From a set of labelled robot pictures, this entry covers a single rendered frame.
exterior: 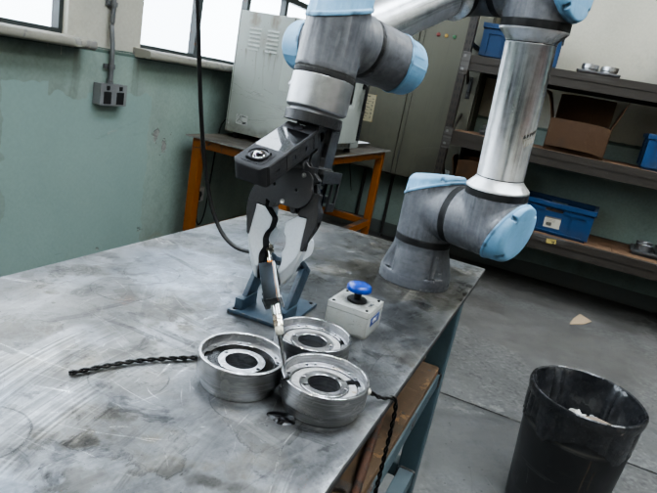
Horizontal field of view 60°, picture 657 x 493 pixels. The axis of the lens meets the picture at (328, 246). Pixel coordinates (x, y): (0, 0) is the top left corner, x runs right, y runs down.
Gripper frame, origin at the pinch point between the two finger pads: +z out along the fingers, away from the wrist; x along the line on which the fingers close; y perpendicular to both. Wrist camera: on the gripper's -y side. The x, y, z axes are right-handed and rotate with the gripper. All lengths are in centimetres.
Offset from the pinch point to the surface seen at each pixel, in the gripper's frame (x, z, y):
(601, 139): -35, -66, 342
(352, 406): -15.8, 10.4, -3.4
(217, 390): -1.1, 13.2, -7.7
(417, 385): -12, 30, 63
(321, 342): -5.6, 9.6, 9.9
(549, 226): -21, -4, 354
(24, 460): 5.5, 16.8, -26.9
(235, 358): 0.6, 11.3, -2.2
